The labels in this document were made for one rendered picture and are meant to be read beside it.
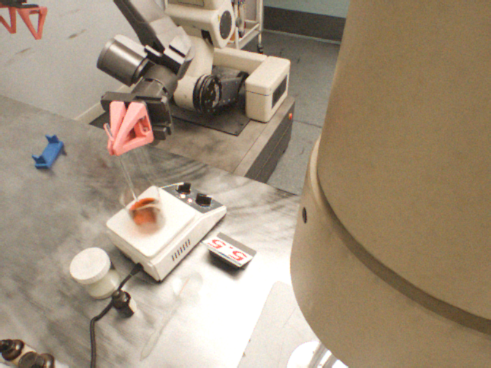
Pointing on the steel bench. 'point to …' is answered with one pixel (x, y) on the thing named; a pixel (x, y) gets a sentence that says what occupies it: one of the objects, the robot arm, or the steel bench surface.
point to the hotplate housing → (174, 248)
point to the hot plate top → (180, 220)
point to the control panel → (192, 199)
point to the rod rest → (48, 152)
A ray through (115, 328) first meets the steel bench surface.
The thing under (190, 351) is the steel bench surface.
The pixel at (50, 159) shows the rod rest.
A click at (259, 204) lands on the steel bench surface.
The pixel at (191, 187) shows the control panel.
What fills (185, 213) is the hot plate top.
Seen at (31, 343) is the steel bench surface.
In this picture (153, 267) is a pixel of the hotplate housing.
